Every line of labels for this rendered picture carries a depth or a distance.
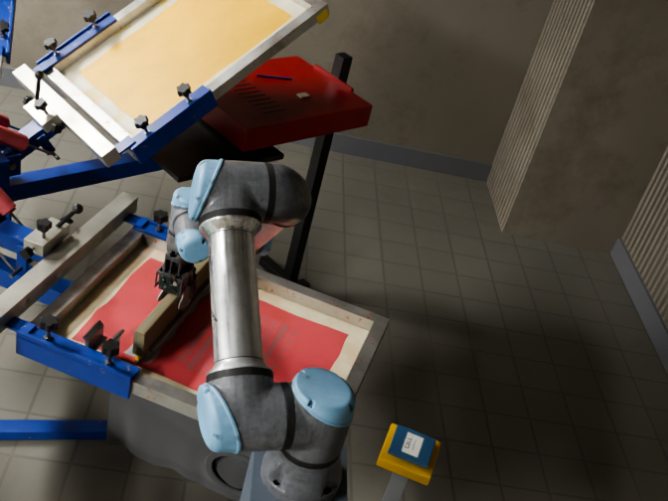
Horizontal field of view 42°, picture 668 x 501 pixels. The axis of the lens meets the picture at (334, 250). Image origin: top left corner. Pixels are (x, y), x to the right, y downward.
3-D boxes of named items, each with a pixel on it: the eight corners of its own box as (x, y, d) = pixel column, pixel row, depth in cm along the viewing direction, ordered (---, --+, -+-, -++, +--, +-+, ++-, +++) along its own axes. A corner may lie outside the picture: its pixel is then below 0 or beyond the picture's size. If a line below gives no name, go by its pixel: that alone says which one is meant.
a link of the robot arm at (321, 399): (351, 462, 152) (370, 409, 145) (278, 467, 148) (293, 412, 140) (334, 413, 161) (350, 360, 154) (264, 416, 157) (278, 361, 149)
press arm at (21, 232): (63, 255, 231) (64, 241, 228) (50, 266, 226) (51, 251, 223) (6, 234, 233) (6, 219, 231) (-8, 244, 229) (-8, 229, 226)
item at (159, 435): (272, 507, 229) (299, 412, 209) (260, 532, 221) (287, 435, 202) (118, 442, 235) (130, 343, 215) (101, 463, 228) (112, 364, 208)
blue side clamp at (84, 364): (138, 387, 205) (141, 365, 201) (127, 400, 201) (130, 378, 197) (28, 341, 209) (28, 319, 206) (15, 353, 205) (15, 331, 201)
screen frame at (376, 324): (386, 329, 243) (390, 318, 241) (321, 471, 195) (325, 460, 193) (136, 233, 254) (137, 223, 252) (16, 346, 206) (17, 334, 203)
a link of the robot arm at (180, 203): (174, 203, 197) (170, 183, 204) (169, 242, 203) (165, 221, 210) (209, 204, 200) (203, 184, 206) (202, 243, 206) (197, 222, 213)
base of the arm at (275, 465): (340, 514, 155) (353, 477, 150) (257, 502, 153) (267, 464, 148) (339, 450, 167) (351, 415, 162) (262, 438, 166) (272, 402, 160)
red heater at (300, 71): (292, 79, 360) (298, 52, 353) (366, 129, 335) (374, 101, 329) (168, 96, 320) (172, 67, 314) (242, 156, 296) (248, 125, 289)
